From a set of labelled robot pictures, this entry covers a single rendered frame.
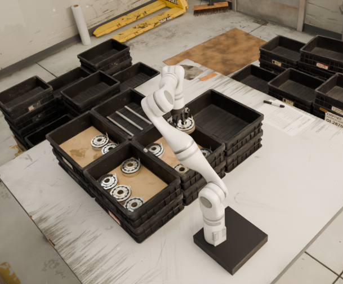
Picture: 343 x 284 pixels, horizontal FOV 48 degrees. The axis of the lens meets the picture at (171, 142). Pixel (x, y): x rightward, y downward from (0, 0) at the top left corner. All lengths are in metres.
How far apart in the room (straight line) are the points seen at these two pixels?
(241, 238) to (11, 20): 3.83
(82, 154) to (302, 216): 1.18
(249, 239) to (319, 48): 2.17
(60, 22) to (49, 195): 3.26
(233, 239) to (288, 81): 1.85
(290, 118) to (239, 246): 0.99
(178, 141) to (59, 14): 3.86
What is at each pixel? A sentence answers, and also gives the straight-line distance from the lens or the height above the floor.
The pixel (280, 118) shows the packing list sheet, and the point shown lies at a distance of 2.44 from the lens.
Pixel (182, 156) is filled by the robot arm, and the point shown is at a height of 1.21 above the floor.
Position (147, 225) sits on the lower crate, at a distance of 1.80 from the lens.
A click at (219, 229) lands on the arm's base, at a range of 1.68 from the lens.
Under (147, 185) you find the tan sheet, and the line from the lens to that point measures 1.91.
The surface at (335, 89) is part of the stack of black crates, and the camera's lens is 3.10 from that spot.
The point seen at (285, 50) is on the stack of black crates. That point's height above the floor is 0.38.
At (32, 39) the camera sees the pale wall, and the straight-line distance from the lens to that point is 5.06.
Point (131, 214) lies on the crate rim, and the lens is 1.68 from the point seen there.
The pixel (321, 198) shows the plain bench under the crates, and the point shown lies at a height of 0.70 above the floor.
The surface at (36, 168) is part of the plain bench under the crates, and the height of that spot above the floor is 0.70.
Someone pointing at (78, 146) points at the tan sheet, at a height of 0.83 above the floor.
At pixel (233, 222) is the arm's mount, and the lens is 1.83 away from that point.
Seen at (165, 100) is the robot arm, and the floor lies 1.42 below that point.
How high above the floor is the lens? 2.23
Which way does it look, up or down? 42 degrees down
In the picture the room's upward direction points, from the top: 9 degrees counter-clockwise
